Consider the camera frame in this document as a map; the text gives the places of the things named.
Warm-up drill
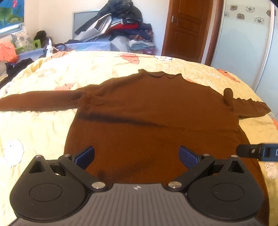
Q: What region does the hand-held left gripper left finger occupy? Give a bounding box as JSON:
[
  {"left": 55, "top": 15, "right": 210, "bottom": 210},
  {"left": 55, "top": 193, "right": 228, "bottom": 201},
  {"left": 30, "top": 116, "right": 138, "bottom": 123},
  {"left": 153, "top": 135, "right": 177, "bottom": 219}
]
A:
[{"left": 28, "top": 146, "right": 108, "bottom": 192}]

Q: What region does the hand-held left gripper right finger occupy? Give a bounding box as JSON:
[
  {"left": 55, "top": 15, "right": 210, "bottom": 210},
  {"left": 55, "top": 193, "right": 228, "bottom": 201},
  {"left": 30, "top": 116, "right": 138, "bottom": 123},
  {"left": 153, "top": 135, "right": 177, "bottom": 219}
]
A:
[{"left": 168, "top": 146, "right": 247, "bottom": 192}]

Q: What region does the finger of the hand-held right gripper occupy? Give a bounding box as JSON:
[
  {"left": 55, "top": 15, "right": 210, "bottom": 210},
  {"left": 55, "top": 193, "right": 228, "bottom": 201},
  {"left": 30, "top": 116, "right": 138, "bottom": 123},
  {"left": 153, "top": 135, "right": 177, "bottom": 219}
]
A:
[{"left": 236, "top": 143, "right": 264, "bottom": 161}]

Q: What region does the brown knit sweater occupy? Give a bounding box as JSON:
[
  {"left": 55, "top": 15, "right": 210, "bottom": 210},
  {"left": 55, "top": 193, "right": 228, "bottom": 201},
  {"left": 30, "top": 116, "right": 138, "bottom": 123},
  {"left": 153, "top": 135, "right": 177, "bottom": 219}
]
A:
[{"left": 0, "top": 69, "right": 272, "bottom": 226}]

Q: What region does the pile of clothes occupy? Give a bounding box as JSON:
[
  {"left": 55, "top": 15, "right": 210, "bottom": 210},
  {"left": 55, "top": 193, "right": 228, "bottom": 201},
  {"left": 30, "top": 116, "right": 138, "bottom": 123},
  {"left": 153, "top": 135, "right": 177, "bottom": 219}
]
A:
[{"left": 74, "top": 0, "right": 158, "bottom": 55}]

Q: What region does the yellow floral quilt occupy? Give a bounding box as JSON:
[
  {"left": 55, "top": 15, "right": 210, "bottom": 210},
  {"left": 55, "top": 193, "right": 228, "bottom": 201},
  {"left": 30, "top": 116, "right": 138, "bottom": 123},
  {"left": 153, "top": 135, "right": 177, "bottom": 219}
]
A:
[{"left": 0, "top": 50, "right": 278, "bottom": 226}]

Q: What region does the frosted sliding wardrobe door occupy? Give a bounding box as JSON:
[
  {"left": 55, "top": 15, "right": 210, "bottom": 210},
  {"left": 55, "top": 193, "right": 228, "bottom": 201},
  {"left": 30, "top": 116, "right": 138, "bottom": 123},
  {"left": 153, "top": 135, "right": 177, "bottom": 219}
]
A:
[{"left": 210, "top": 0, "right": 278, "bottom": 102}]

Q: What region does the blue quilted blanket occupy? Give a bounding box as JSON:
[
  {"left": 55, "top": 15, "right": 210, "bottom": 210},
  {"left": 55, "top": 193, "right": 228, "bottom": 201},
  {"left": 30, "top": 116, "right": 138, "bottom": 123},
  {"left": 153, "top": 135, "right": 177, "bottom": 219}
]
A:
[{"left": 17, "top": 40, "right": 114, "bottom": 64}]

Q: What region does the dark cloth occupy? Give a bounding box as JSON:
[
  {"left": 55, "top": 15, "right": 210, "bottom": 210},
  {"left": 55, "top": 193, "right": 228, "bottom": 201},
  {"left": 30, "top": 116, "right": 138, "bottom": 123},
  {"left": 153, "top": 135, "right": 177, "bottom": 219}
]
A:
[{"left": 0, "top": 58, "right": 35, "bottom": 88}]

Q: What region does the white crumpled cloth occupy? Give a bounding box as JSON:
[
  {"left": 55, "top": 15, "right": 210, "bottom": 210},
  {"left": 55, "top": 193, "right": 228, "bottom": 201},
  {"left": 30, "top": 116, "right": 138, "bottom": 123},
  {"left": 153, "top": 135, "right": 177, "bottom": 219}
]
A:
[{"left": 44, "top": 39, "right": 55, "bottom": 55}]

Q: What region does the green plastic stool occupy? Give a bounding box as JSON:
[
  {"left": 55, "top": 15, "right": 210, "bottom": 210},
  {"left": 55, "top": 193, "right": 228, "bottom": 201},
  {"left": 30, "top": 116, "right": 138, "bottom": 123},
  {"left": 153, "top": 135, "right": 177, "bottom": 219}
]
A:
[{"left": 15, "top": 39, "right": 43, "bottom": 54}]

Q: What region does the brown wooden door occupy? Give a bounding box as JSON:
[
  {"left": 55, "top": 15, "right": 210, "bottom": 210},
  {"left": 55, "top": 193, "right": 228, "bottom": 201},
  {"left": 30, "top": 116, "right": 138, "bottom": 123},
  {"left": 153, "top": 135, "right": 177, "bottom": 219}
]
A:
[{"left": 161, "top": 0, "right": 224, "bottom": 66}]

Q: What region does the orange cloth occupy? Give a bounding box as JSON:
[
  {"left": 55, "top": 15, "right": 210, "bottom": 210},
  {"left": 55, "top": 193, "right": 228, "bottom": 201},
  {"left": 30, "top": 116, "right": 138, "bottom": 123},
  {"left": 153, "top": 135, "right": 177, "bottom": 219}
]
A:
[{"left": 0, "top": 42, "right": 19, "bottom": 62}]

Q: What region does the grey floral pillow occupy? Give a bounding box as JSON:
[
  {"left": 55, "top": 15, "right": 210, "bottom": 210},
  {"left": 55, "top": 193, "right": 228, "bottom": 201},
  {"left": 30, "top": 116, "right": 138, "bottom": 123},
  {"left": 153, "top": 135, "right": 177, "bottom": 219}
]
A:
[{"left": 11, "top": 28, "right": 33, "bottom": 52}]

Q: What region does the grey framed panel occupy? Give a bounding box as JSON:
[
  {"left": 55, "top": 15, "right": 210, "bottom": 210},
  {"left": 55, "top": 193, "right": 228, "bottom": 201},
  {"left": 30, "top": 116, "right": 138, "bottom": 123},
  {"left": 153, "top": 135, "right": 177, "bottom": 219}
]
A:
[{"left": 72, "top": 10, "right": 103, "bottom": 40}]

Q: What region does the window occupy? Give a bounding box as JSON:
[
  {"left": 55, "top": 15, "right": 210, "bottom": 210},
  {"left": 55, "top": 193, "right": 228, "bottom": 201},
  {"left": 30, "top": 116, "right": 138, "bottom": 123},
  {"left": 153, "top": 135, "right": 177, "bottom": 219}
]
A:
[{"left": 0, "top": 23, "right": 22, "bottom": 38}]

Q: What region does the lotus print window blind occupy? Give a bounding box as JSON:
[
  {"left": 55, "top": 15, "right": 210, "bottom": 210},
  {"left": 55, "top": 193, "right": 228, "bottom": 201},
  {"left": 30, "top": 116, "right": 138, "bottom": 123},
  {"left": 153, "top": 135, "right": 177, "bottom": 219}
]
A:
[{"left": 0, "top": 0, "right": 25, "bottom": 29}]

